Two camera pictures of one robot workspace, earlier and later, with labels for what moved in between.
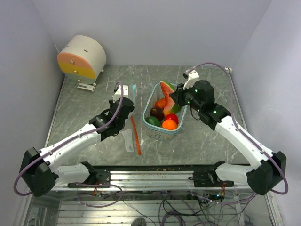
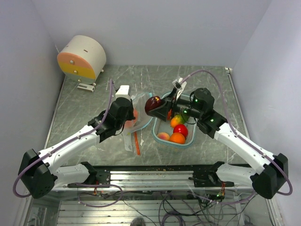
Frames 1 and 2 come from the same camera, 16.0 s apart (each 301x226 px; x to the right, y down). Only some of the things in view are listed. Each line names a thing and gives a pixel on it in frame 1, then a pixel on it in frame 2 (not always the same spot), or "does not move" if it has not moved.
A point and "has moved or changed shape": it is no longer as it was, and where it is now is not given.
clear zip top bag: [131, 133] -> [142, 105]
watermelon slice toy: [167, 90] -> [130, 124]
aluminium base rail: [162, 180] does not move
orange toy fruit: [169, 124] -> [177, 137]
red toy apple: [172, 117] -> [182, 129]
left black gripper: [111, 103] does not move
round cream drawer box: [82, 59] does not move
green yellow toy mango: [173, 110] has moved or changed shape
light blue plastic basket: [159, 133] -> [159, 126]
